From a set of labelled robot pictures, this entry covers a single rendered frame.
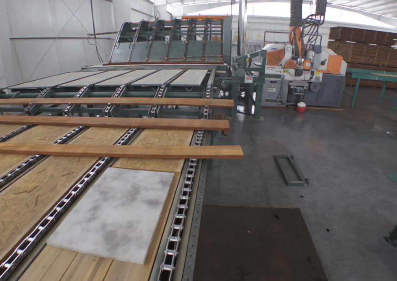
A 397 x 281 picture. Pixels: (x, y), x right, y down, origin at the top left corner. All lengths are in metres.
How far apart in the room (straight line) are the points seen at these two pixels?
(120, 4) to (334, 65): 11.12
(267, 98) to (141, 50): 4.45
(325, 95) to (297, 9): 2.52
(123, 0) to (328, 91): 11.17
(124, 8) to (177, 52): 6.76
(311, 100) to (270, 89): 1.42
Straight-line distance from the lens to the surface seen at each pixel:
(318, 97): 6.54
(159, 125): 1.93
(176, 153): 1.43
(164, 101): 2.52
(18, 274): 1.10
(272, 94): 5.72
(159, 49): 7.34
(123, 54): 7.72
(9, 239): 1.25
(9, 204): 1.47
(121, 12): 13.27
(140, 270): 0.91
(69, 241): 1.07
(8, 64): 6.94
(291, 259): 2.00
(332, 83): 6.65
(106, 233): 1.03
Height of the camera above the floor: 1.58
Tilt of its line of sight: 24 degrees down
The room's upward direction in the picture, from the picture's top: straight up
